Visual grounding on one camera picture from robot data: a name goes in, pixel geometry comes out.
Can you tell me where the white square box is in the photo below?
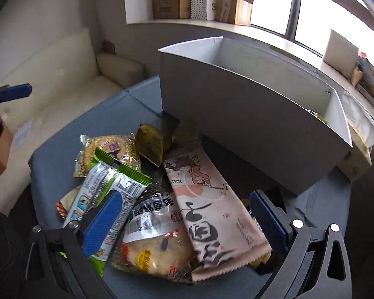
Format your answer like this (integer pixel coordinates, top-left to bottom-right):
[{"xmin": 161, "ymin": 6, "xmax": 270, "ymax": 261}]
[{"xmin": 322, "ymin": 30, "xmax": 359, "ymax": 79}]

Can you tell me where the printed landscape gift box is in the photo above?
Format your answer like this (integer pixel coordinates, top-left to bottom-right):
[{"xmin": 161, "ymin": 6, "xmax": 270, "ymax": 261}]
[{"xmin": 355, "ymin": 52, "xmax": 374, "ymax": 107}]

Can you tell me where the tissue pack in plastic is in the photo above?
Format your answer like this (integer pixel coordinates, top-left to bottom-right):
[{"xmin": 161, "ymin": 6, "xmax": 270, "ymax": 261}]
[{"xmin": 337, "ymin": 92, "xmax": 374, "ymax": 182}]

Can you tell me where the round cookie clear packet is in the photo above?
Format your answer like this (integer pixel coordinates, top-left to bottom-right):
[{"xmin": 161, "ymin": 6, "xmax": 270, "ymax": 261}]
[{"xmin": 73, "ymin": 134, "xmax": 141, "ymax": 177}]

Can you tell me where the beige red-ended snack bar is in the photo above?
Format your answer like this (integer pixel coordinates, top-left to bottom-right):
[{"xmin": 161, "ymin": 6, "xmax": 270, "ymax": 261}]
[{"xmin": 55, "ymin": 185, "xmax": 81, "ymax": 221}]

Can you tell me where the cream leather sofa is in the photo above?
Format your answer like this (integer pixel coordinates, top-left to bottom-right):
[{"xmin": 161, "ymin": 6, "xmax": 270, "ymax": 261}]
[{"xmin": 0, "ymin": 28, "xmax": 144, "ymax": 214}]

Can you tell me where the green white wafer packet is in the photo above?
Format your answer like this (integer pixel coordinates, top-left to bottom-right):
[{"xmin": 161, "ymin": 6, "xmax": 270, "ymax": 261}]
[{"xmin": 64, "ymin": 148, "xmax": 151, "ymax": 275}]

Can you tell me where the large round cracker bag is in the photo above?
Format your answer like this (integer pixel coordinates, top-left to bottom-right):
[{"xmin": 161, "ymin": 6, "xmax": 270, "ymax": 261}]
[{"xmin": 111, "ymin": 227, "xmax": 195, "ymax": 283}]

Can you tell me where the small olive snack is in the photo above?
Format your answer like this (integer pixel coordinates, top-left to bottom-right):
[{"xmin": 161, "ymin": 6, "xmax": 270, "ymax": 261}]
[{"xmin": 134, "ymin": 124, "xmax": 172, "ymax": 167}]

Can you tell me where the grey storage box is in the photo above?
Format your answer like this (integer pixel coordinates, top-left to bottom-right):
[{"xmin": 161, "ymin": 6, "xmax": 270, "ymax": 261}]
[{"xmin": 159, "ymin": 36, "xmax": 352, "ymax": 194}]

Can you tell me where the yellow black chips bag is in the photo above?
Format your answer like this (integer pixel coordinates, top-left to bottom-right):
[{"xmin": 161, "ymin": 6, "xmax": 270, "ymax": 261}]
[{"xmin": 241, "ymin": 198, "xmax": 272, "ymax": 269}]

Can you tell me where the pink illustrated snack bag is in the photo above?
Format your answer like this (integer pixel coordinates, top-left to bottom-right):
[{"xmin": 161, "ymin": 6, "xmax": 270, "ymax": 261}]
[{"xmin": 163, "ymin": 147, "xmax": 271, "ymax": 282}]

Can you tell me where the small open cardboard box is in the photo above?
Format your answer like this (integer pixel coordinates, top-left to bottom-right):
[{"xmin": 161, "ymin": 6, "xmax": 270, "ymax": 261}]
[{"xmin": 214, "ymin": 0, "xmax": 254, "ymax": 26}]

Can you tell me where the black white snack packet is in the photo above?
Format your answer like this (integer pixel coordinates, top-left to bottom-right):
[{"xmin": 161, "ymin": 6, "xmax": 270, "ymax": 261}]
[{"xmin": 121, "ymin": 184, "xmax": 184, "ymax": 243}]

